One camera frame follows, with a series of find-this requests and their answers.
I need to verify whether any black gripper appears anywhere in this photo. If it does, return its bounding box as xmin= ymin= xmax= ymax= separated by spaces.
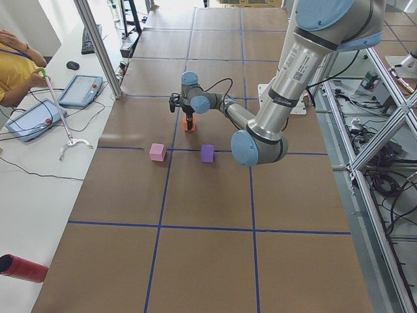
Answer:
xmin=182 ymin=104 xmax=195 ymax=127

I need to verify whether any orange foam cube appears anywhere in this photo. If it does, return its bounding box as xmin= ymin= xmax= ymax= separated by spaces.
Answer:
xmin=182 ymin=114 xmax=197 ymax=132

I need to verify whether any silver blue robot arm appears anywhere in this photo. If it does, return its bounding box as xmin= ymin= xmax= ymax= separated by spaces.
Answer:
xmin=169 ymin=1 xmax=386 ymax=166

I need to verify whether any purple foam cube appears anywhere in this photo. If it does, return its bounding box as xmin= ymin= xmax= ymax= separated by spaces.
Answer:
xmin=200 ymin=144 xmax=214 ymax=163

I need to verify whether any pink foam cube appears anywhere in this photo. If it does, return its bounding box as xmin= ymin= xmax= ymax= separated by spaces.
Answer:
xmin=149 ymin=143 xmax=166 ymax=162

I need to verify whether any brown paper table cover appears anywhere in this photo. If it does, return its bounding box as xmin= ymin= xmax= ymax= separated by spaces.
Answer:
xmin=33 ymin=5 xmax=377 ymax=312

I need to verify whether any blue teach pendant far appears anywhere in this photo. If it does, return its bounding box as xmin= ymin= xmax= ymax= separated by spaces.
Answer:
xmin=58 ymin=74 xmax=103 ymax=108

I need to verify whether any blue teach pendant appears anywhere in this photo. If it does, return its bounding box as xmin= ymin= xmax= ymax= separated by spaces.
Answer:
xmin=58 ymin=74 xmax=103 ymax=108
xmin=5 ymin=98 xmax=61 ymax=142

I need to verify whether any metal reacher grabber tool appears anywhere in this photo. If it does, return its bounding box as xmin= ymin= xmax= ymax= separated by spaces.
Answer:
xmin=40 ymin=67 xmax=93 ymax=161

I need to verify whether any black keyboard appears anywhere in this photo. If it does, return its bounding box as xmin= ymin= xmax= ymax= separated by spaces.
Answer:
xmin=81 ymin=27 xmax=95 ymax=55

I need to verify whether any black computer mouse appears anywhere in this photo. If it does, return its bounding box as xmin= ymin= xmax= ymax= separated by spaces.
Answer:
xmin=66 ymin=61 xmax=79 ymax=70

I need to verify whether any blue teach pendant near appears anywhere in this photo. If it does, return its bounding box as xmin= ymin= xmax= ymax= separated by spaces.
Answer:
xmin=5 ymin=98 xmax=61 ymax=142

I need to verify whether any person in yellow shirt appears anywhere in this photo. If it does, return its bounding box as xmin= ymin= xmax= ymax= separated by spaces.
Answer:
xmin=1 ymin=30 xmax=48 ymax=108

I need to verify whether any red cylinder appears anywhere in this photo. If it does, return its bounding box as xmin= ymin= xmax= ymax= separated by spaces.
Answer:
xmin=1 ymin=254 xmax=49 ymax=283

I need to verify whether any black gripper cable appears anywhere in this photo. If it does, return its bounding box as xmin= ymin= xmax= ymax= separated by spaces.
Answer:
xmin=201 ymin=77 xmax=235 ymax=98

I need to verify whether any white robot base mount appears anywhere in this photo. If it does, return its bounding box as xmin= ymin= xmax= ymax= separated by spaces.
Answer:
xmin=257 ymin=84 xmax=307 ymax=115

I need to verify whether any aluminium frame post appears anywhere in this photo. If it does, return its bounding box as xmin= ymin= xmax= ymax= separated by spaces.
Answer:
xmin=74 ymin=0 xmax=124 ymax=99

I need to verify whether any aluminium frame rail right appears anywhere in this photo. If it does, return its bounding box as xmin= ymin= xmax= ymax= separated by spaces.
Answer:
xmin=314 ymin=41 xmax=416 ymax=312

